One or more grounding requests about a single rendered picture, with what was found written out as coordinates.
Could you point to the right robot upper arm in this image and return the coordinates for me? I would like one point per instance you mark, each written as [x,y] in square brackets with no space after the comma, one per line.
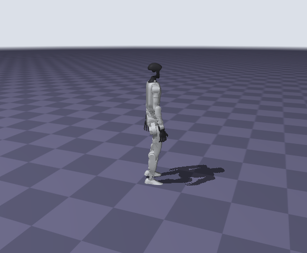
[155,95]

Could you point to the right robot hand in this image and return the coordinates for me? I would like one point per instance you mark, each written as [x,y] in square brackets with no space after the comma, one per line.
[162,135]

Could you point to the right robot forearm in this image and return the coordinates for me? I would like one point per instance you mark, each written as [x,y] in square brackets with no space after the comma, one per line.
[158,117]

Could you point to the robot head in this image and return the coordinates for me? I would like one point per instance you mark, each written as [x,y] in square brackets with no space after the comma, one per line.
[155,67]

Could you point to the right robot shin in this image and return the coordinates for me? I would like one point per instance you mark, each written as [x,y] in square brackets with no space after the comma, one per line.
[152,165]

